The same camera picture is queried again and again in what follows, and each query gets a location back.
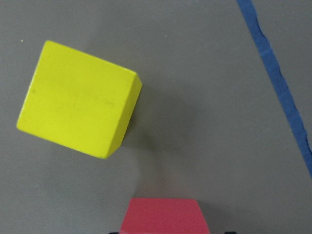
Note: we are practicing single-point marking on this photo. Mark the yellow foam block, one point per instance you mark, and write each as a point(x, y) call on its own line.
point(79, 101)

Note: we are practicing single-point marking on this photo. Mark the red foam block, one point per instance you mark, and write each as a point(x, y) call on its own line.
point(164, 216)

